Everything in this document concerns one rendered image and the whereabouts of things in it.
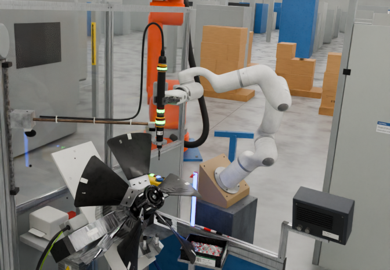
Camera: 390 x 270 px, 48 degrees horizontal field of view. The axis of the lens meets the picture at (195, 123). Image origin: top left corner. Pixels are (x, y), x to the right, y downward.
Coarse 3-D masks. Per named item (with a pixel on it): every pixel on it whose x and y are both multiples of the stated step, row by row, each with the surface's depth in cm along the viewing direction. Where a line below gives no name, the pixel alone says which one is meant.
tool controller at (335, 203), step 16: (304, 192) 209; (320, 192) 208; (304, 208) 204; (320, 208) 200; (336, 208) 197; (352, 208) 199; (304, 224) 209; (320, 224) 203; (336, 224) 199; (336, 240) 203
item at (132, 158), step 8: (120, 136) 215; (136, 136) 217; (144, 136) 218; (112, 144) 213; (128, 144) 214; (136, 144) 215; (144, 144) 216; (120, 152) 212; (128, 152) 212; (136, 152) 212; (144, 152) 213; (120, 160) 211; (128, 160) 211; (136, 160) 211; (144, 160) 211; (128, 168) 209; (136, 168) 209; (144, 168) 209; (128, 176) 208; (136, 176) 208
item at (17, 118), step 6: (12, 114) 194; (18, 114) 194; (24, 114) 195; (30, 114) 195; (12, 120) 195; (18, 120) 195; (24, 120) 195; (30, 120) 195; (12, 126) 196; (18, 126) 196; (24, 126) 196; (30, 126) 196
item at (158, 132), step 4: (164, 52) 193; (160, 56) 193; (164, 56) 193; (160, 60) 193; (164, 60) 193; (156, 128) 202; (160, 128) 201; (156, 132) 203; (160, 132) 202; (156, 136) 204; (160, 136) 202; (156, 140) 204; (160, 140) 203; (160, 148) 205
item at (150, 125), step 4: (148, 124) 201; (152, 124) 201; (152, 128) 201; (152, 132) 202; (152, 136) 202; (152, 140) 203; (164, 140) 206; (156, 144) 201; (160, 144) 201; (164, 144) 202
